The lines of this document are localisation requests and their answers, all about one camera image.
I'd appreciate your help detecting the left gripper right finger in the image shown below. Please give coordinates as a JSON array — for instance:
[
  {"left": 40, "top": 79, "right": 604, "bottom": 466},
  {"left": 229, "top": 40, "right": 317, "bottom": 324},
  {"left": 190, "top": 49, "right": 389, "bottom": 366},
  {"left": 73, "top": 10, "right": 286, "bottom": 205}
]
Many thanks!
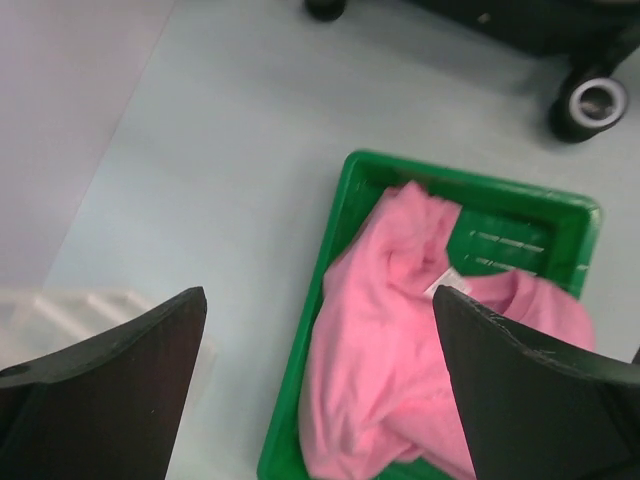
[{"left": 433, "top": 287, "right": 639, "bottom": 479}]

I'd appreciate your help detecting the white stacked drawer organizer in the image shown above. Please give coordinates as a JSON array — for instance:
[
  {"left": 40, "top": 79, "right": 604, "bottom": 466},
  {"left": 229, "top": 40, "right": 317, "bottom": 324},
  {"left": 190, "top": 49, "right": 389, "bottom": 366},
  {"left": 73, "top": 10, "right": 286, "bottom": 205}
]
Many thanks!
[{"left": 0, "top": 284, "right": 221, "bottom": 401}]

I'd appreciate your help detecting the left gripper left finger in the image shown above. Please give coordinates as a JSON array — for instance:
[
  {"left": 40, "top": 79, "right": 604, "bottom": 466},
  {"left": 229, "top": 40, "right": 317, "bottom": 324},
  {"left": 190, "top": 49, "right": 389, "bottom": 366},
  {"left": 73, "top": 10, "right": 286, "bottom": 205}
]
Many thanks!
[{"left": 1, "top": 287, "right": 207, "bottom": 479}]

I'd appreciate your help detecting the space astronaut hardshell suitcase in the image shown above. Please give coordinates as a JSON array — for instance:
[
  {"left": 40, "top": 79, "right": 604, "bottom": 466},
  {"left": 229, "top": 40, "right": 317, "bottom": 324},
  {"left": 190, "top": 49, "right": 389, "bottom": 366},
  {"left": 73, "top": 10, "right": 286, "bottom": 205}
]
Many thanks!
[{"left": 302, "top": 1, "right": 639, "bottom": 144}]

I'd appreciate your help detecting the green plastic tray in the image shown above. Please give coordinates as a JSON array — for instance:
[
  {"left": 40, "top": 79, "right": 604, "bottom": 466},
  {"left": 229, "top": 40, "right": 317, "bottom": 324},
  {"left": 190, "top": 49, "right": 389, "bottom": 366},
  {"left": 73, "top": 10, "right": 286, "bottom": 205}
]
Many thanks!
[{"left": 257, "top": 151, "right": 600, "bottom": 479}]

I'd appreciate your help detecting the pink cloth garment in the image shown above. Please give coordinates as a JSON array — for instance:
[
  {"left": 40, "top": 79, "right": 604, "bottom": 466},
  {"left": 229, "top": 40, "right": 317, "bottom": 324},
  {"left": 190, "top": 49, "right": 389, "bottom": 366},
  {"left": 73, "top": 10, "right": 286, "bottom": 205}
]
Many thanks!
[{"left": 298, "top": 182, "right": 595, "bottom": 479}]

